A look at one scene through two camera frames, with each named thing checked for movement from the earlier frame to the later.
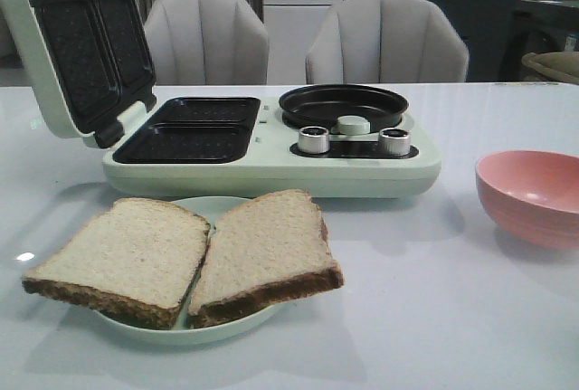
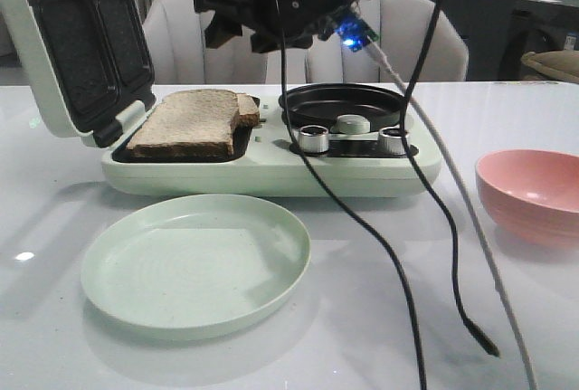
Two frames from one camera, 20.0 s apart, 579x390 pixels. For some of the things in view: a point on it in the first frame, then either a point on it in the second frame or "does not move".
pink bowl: (531, 195) does not move
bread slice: (135, 262) → (249, 108)
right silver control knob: (393, 141) does not move
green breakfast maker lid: (84, 42) does not move
